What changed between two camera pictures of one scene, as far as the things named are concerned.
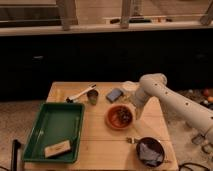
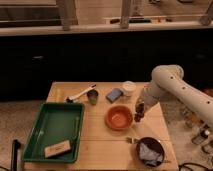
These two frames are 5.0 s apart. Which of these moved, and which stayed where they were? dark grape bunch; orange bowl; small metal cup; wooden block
Moved: dark grape bunch
Stayed: wooden block; small metal cup; orange bowl
